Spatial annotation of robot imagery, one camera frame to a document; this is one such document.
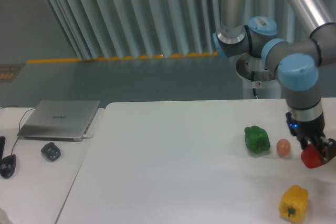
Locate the black computer mouse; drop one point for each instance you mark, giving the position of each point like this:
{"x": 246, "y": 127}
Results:
{"x": 8, "y": 166}

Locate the silver closed laptop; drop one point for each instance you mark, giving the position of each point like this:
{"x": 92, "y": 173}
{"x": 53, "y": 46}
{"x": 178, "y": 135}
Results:
{"x": 60, "y": 120}

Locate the white side table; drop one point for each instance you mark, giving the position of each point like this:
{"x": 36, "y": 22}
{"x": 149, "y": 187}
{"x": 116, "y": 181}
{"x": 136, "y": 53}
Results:
{"x": 38, "y": 189}

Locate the brown egg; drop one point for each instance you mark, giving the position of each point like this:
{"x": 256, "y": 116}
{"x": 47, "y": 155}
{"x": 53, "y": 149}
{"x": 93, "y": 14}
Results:
{"x": 283, "y": 147}

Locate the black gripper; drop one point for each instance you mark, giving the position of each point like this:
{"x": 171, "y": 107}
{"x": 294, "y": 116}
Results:
{"x": 306, "y": 130}

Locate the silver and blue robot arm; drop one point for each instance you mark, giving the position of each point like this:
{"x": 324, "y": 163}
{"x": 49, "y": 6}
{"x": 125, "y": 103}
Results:
{"x": 294, "y": 65}

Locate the yellow bell pepper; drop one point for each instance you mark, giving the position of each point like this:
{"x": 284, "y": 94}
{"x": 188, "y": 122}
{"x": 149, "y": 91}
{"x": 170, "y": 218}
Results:
{"x": 293, "y": 204}

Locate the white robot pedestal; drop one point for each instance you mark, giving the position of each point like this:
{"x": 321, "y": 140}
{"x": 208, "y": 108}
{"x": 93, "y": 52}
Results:
{"x": 257, "y": 81}

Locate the green bell pepper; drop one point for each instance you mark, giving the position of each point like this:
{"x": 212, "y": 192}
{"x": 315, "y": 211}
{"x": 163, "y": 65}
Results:
{"x": 256, "y": 139}

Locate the black cylindrical object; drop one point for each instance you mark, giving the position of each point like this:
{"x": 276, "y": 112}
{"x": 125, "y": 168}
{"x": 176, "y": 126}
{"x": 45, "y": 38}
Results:
{"x": 2, "y": 145}

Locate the red bell pepper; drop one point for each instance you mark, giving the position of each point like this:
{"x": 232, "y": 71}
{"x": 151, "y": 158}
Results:
{"x": 311, "y": 157}

